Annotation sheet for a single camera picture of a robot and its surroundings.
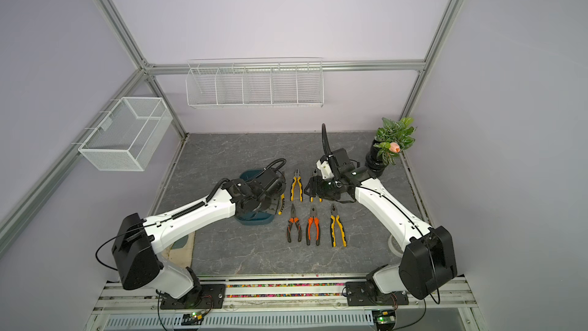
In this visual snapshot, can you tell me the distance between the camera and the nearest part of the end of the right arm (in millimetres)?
582

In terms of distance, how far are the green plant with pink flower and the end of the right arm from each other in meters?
0.23

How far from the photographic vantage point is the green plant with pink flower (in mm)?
817
